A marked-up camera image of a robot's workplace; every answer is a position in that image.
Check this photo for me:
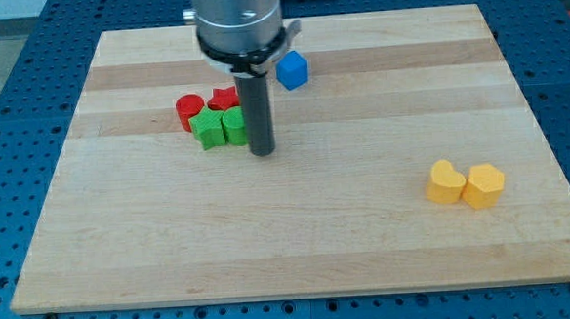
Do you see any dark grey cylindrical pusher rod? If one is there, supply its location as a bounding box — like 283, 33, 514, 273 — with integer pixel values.
235, 76, 275, 157

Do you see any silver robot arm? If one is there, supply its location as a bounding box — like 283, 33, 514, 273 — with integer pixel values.
184, 0, 302, 79

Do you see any green star block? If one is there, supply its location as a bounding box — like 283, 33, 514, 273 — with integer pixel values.
189, 107, 227, 150

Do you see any blue cube block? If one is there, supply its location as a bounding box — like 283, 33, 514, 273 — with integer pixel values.
276, 51, 309, 90

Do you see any yellow hexagon block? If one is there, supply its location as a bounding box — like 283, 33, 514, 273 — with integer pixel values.
461, 164, 506, 209

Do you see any yellow heart block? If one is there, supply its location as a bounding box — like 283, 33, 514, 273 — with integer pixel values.
426, 159, 467, 204

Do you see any red star block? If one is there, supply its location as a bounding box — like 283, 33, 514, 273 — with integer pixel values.
207, 86, 240, 111

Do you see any red cylinder block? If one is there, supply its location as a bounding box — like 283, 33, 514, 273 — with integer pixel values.
175, 94, 205, 133

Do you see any black clamp ring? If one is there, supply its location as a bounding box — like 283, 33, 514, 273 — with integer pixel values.
195, 25, 291, 77

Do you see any wooden board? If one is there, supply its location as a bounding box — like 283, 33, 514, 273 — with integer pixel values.
11, 4, 570, 315

